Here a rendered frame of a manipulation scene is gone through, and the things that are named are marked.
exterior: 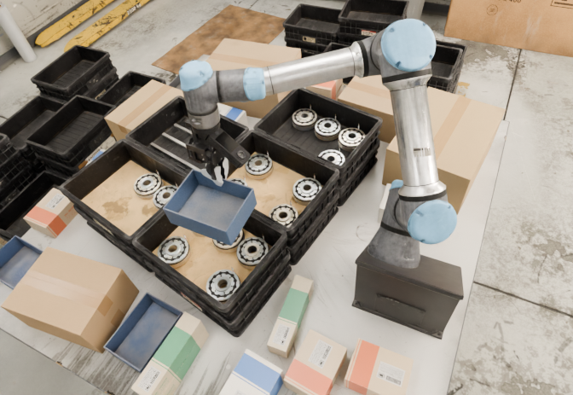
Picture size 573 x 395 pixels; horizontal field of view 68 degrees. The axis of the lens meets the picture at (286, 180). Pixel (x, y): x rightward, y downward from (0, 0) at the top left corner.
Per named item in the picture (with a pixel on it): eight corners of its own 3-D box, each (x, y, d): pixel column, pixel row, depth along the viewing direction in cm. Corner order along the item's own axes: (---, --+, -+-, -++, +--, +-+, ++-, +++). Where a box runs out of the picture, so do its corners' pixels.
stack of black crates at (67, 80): (104, 98, 312) (75, 43, 278) (136, 107, 302) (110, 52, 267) (65, 133, 290) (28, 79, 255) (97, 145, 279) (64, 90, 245)
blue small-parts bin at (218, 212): (257, 203, 120) (253, 188, 115) (231, 246, 112) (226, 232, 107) (199, 183, 127) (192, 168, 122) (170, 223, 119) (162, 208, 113)
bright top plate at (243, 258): (274, 247, 135) (274, 246, 134) (253, 270, 130) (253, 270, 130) (251, 232, 139) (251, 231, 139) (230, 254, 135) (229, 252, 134)
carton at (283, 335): (297, 282, 143) (295, 274, 139) (314, 288, 141) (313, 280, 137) (269, 351, 129) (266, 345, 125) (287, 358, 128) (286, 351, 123)
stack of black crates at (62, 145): (108, 148, 276) (76, 94, 242) (144, 161, 266) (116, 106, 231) (64, 194, 254) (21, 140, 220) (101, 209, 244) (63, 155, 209)
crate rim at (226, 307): (290, 237, 131) (289, 233, 129) (225, 315, 116) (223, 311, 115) (198, 183, 148) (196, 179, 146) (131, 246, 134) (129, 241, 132)
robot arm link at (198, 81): (214, 73, 93) (175, 77, 93) (221, 115, 101) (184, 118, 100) (215, 56, 99) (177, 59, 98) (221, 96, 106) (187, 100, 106)
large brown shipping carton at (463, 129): (420, 123, 187) (428, 86, 172) (490, 146, 175) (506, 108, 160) (381, 183, 167) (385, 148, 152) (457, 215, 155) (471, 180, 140)
